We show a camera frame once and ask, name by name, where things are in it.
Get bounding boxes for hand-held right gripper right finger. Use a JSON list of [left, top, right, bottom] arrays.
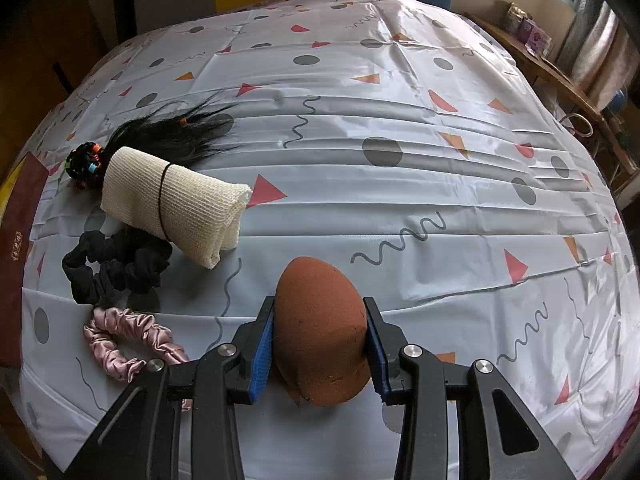
[[362, 296, 576, 480]]

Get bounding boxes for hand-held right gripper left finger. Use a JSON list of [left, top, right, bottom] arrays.
[[65, 296, 277, 480]]

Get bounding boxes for brown makeup sponge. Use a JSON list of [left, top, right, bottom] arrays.
[[275, 256, 373, 407]]

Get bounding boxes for pink satin scrunchie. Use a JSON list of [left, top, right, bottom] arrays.
[[82, 307, 193, 411]]

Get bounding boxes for black scrunchie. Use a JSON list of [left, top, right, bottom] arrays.
[[61, 227, 173, 306]]

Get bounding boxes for beige bandage roll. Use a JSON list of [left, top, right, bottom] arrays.
[[100, 146, 252, 269]]

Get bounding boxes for black wig with hair ties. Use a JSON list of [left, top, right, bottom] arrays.
[[64, 91, 241, 191]]

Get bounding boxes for gold-lined box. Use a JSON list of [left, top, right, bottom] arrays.
[[0, 152, 51, 366]]

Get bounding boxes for wooden side desk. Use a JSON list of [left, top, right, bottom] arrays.
[[462, 10, 640, 171]]

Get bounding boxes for pink boxes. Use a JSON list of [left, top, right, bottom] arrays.
[[502, 2, 553, 56]]

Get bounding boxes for patterned curtain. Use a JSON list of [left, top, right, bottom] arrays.
[[565, 0, 631, 106]]

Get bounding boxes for wooden wardrobe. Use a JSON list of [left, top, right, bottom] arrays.
[[0, 0, 121, 136]]

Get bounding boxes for white cord loop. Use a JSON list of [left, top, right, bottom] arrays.
[[562, 112, 594, 139]]

